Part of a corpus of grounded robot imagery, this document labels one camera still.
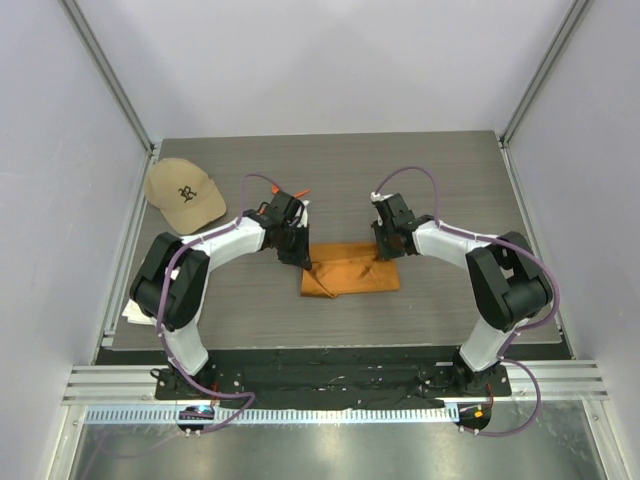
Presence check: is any orange cloth napkin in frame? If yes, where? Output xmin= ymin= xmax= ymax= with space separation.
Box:
xmin=300 ymin=242 xmax=401 ymax=299

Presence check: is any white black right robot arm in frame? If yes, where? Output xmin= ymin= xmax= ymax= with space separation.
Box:
xmin=371 ymin=193 xmax=557 ymax=395

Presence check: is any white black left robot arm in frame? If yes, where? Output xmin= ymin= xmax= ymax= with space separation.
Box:
xmin=123 ymin=191 xmax=312 ymax=399

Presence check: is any beige baseball cap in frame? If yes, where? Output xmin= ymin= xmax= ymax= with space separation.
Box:
xmin=144 ymin=158 xmax=227 ymax=235

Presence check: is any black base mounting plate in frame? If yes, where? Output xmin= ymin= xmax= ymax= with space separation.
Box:
xmin=154 ymin=347 xmax=512 ymax=401

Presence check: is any white folded towel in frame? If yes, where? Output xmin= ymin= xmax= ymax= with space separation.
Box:
xmin=122 ymin=300 xmax=153 ymax=326

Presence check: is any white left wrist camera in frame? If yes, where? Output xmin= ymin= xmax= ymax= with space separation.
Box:
xmin=297 ymin=200 xmax=310 ymax=228

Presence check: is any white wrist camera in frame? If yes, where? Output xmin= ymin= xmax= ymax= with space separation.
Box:
xmin=297 ymin=200 xmax=310 ymax=228
xmin=370 ymin=192 xmax=389 ymax=204

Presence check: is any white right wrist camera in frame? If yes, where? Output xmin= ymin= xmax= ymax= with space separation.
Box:
xmin=370 ymin=192 xmax=389 ymax=204

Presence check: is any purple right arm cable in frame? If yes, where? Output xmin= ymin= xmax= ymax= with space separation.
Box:
xmin=374 ymin=166 xmax=561 ymax=440

